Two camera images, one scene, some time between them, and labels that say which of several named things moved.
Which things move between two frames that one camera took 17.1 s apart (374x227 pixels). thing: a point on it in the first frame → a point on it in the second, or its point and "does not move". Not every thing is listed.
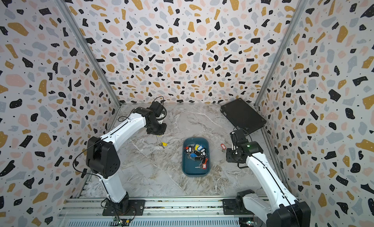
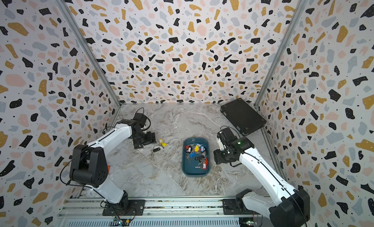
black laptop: (244, 116) does not move
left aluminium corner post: (62, 3) does not move
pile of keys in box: (197, 152) does not move
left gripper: (162, 132) → (151, 139)
